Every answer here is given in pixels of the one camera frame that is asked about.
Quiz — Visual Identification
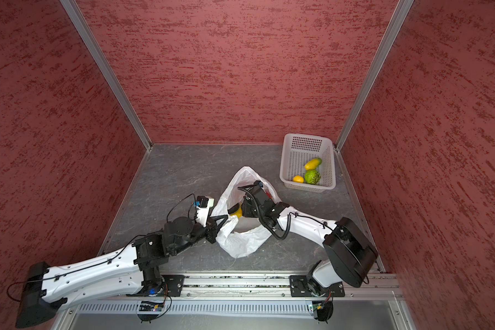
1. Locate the green custard apple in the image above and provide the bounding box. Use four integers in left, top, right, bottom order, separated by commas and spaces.
304, 169, 321, 185

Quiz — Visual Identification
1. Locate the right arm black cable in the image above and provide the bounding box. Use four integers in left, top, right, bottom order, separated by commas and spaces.
236, 185, 293, 241

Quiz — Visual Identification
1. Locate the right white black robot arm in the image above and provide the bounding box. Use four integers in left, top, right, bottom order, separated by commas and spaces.
238, 181, 379, 296

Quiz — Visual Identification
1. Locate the right circuit board with wires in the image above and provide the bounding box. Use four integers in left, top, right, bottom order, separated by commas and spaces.
312, 292, 334, 323

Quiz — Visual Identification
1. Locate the right aluminium corner post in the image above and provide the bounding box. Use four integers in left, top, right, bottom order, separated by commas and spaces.
335, 0, 414, 153

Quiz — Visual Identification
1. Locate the left aluminium corner post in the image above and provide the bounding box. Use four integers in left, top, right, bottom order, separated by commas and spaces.
60, 0, 153, 152

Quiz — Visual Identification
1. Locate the left circuit board with wires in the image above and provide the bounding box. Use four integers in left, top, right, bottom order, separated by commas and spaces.
136, 295, 173, 323

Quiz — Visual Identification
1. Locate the aluminium front rail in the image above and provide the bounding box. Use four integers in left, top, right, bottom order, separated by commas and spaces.
67, 271, 404, 301

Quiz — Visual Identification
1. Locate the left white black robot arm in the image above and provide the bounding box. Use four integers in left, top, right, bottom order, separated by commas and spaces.
15, 215, 228, 329

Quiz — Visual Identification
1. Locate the white perforated plastic basket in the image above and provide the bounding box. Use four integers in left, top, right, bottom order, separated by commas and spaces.
280, 133, 336, 193

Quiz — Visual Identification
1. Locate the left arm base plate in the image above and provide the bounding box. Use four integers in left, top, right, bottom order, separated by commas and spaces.
146, 274, 186, 297

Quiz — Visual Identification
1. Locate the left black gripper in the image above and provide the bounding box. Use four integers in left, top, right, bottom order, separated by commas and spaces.
171, 214, 228, 256

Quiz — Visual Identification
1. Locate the white plastic bag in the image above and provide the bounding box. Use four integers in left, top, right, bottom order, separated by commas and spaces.
212, 166, 281, 259

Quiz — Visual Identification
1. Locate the aluminium corner post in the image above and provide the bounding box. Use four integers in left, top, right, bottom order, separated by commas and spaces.
60, 0, 153, 152
335, 0, 414, 153

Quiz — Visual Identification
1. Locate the small yellow lemon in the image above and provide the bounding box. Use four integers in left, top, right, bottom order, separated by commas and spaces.
292, 175, 305, 183

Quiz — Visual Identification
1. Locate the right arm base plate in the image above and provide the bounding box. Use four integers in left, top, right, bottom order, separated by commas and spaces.
289, 275, 345, 298

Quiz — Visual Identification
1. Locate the yellow banana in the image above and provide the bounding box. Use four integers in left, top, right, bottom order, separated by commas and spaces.
230, 206, 243, 219

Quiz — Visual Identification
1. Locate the circuit board with wires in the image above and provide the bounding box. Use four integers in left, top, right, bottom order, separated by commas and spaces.
136, 295, 173, 323
312, 292, 334, 323

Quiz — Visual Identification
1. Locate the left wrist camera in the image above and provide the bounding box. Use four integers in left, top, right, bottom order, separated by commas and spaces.
195, 196, 215, 227

